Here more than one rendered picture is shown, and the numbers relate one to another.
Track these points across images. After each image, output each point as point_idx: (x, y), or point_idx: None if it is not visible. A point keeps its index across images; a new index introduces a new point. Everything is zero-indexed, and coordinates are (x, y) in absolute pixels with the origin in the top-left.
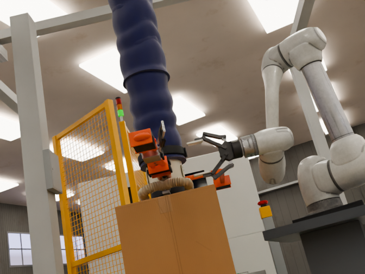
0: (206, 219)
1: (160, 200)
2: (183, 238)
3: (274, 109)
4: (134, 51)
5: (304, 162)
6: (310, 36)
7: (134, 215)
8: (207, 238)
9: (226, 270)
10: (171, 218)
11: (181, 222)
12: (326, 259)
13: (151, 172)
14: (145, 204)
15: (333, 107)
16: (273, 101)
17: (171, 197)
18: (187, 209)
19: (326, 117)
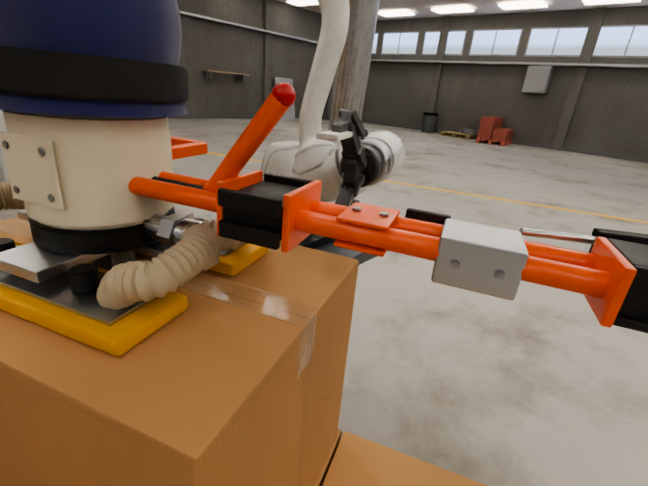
0: (339, 341)
1: (303, 340)
2: (313, 407)
3: (337, 64)
4: None
5: (295, 153)
6: None
7: (252, 431)
8: (333, 380)
9: (336, 416)
10: (309, 375)
11: (317, 372)
12: None
13: (293, 244)
14: (278, 373)
15: (364, 92)
16: (342, 47)
17: (318, 317)
18: (328, 337)
19: (353, 102)
